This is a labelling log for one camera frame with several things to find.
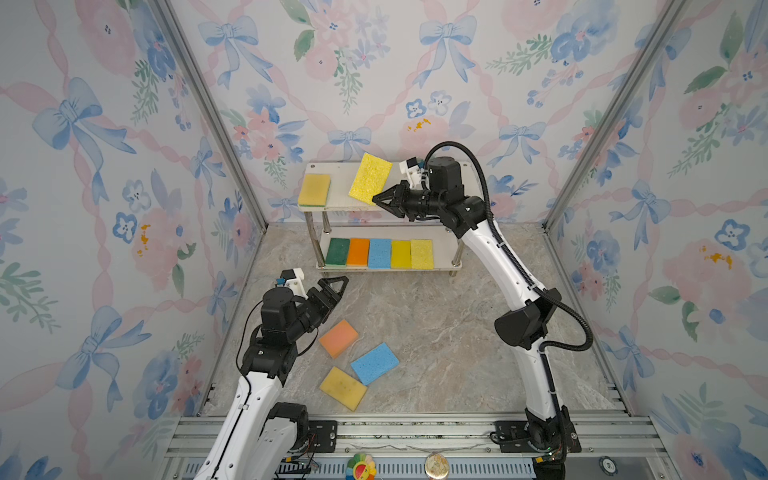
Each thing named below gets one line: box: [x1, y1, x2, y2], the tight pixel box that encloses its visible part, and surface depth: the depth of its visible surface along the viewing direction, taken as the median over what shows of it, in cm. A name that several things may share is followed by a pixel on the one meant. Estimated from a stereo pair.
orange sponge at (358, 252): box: [347, 238, 370, 267], surface depth 104 cm
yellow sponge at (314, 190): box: [298, 174, 331, 207], surface depth 80 cm
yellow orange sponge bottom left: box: [319, 366, 368, 412], surface depth 82 cm
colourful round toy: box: [345, 453, 377, 480], surface depth 70 cm
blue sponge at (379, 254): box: [368, 239, 392, 269], surface depth 103 cm
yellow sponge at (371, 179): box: [349, 153, 393, 206], surface depth 76 cm
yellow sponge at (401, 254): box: [391, 240, 411, 269], surface depth 103 cm
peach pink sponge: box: [320, 319, 359, 359], surface depth 92 cm
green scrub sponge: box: [325, 238, 350, 269], surface depth 103 cm
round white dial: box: [598, 456, 618, 476], surface depth 72 cm
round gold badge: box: [425, 453, 449, 480], surface depth 72 cm
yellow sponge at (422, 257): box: [411, 239, 434, 270], surface depth 103 cm
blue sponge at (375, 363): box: [351, 342, 400, 386], surface depth 86 cm
